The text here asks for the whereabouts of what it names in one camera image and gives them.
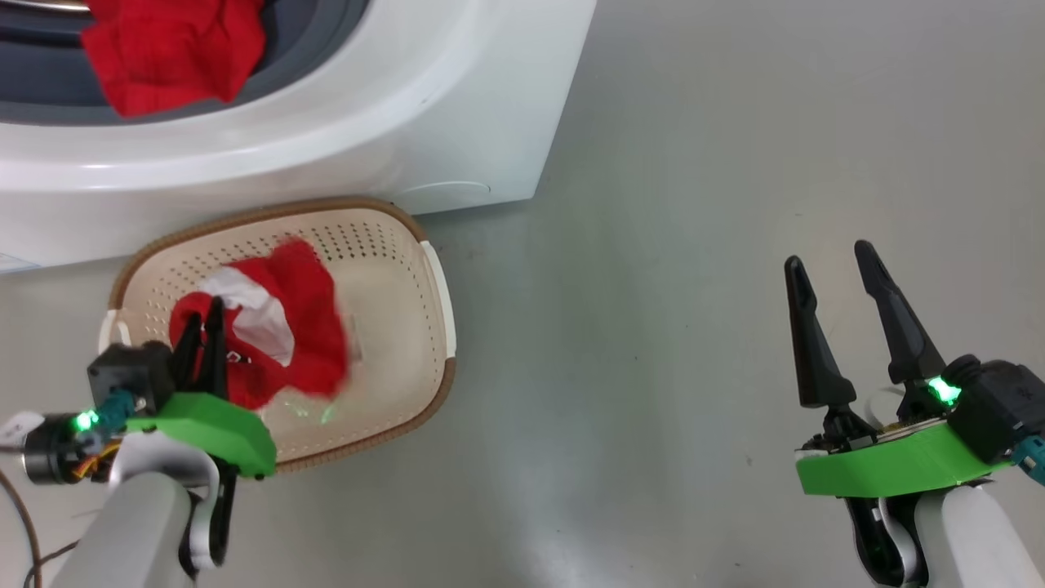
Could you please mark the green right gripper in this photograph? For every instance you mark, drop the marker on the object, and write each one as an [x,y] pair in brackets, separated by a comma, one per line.
[890,465]

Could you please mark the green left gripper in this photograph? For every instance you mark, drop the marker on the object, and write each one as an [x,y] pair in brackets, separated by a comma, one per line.
[220,429]

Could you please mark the red and white garment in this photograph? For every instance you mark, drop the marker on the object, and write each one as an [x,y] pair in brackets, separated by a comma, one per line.
[302,327]

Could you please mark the plain red garment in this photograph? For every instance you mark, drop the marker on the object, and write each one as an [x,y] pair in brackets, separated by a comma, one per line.
[171,57]

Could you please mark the cream perforated laundry basket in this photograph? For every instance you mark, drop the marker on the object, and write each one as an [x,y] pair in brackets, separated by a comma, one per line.
[392,327]

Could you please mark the white front-load washing machine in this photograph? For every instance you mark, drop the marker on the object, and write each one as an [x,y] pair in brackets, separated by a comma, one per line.
[408,98]

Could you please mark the grey door gasket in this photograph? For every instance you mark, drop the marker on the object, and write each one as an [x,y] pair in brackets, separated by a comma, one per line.
[310,33]

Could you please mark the steel washing drum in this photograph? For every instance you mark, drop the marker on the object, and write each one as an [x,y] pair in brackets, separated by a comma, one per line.
[33,4]

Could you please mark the round white filter cover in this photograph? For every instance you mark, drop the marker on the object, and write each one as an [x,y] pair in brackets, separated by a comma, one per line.
[445,196]

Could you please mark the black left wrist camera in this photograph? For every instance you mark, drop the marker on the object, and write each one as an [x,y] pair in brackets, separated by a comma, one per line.
[131,371]

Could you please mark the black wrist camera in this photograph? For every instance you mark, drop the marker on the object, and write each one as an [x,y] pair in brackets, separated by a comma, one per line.
[996,408]
[131,371]

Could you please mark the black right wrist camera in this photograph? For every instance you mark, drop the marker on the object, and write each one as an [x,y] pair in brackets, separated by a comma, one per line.
[996,408]

